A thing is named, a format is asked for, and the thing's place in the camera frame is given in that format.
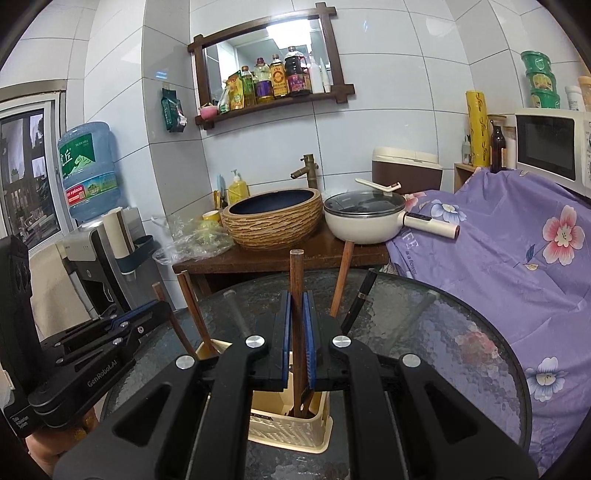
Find orange label bottle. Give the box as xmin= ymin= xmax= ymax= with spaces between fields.
xmin=269 ymin=54 xmax=289 ymax=99

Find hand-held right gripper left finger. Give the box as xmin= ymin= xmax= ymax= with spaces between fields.
xmin=53 ymin=291 xmax=294 ymax=480

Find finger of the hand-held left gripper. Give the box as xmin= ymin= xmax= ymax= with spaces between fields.
xmin=41 ymin=300 xmax=172 ymax=352
xmin=58 ymin=318 xmax=163 ymax=367

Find beige plastic utensil holder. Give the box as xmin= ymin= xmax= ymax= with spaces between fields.
xmin=196 ymin=340 xmax=333 ymax=454

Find woven pattern wash basin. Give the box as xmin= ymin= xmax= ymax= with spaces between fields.
xmin=222 ymin=188 xmax=323 ymax=251

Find dark soy sauce bottle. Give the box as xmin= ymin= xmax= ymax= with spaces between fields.
xmin=283 ymin=46 xmax=311 ymax=97

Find yellow soap pump bottle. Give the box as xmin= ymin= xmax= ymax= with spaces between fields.
xmin=228 ymin=169 xmax=250 ymax=206

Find green yellow oil bottle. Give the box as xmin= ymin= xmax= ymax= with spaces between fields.
xmin=239 ymin=66 xmax=256 ymax=108

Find black handled utensil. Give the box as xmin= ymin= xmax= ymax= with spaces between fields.
xmin=341 ymin=270 xmax=378 ymax=333

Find white rice paddle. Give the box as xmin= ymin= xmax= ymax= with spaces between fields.
xmin=355 ymin=178 xmax=402 ymax=195

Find window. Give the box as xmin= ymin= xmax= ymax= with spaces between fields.
xmin=0 ymin=83 xmax=68 ymax=252

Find white microwave oven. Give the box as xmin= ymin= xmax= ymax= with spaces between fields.
xmin=514 ymin=108 xmax=591 ymax=199

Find cream electric pan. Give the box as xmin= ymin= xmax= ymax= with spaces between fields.
xmin=323 ymin=191 xmax=461 ymax=245

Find yellow wrap roll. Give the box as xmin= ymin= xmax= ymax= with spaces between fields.
xmin=465 ymin=90 xmax=491 ymax=168

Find glass pan lid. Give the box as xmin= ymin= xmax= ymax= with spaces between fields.
xmin=324 ymin=191 xmax=406 ymax=217

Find dark wooden counter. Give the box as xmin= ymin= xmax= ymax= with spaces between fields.
xmin=172 ymin=226 xmax=389 ymax=296

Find yellow seasoning packet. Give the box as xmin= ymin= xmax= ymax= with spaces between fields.
xmin=226 ymin=71 xmax=245 ymax=112

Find purple label oil bottle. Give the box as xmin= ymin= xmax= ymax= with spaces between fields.
xmin=253 ymin=57 xmax=275 ymax=104

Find brown glass bottle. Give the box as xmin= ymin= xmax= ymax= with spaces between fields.
xmin=489 ymin=119 xmax=508 ymax=174

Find purple floral cloth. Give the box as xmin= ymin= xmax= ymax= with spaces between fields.
xmin=385 ymin=167 xmax=591 ymax=462

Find grey water dispenser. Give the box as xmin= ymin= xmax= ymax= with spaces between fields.
xmin=60 ymin=208 xmax=171 ymax=319

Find wooden spoon with reddish handle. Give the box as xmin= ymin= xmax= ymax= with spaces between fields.
xmin=329 ymin=240 xmax=355 ymax=318

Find green hanging packet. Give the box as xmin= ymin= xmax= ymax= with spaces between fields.
xmin=160 ymin=88 xmax=188 ymax=134

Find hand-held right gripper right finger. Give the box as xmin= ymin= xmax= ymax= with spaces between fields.
xmin=302 ymin=291 xmax=540 ymax=480

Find white squeeze bottle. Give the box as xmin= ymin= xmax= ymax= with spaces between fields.
xmin=308 ymin=55 xmax=325 ymax=94

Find brown wooden utensil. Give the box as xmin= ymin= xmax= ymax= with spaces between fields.
xmin=289 ymin=248 xmax=308 ymax=418

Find teal plastic holder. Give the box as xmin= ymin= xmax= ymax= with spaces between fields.
xmin=115 ymin=235 xmax=158 ymax=275

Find blue water jug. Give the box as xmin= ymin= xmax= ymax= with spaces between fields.
xmin=58 ymin=121 xmax=122 ymax=222

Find bronze faucet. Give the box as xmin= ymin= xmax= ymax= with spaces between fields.
xmin=290 ymin=154 xmax=320 ymax=190

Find clear plastic bag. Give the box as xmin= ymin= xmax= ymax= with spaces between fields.
xmin=152 ymin=213 xmax=236 ymax=266

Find cream paper roll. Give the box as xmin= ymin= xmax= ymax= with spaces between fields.
xmin=102 ymin=208 xmax=134 ymax=259

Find brown white rice cooker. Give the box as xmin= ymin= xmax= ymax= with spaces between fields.
xmin=372 ymin=147 xmax=444 ymax=195

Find light wooden box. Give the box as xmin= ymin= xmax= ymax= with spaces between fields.
xmin=454 ymin=161 xmax=485 ymax=192

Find person's left hand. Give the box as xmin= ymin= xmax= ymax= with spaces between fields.
xmin=25 ymin=399 xmax=100 ymax=478

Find wooden framed mirror shelf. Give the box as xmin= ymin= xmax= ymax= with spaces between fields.
xmin=187 ymin=2 xmax=356 ymax=130

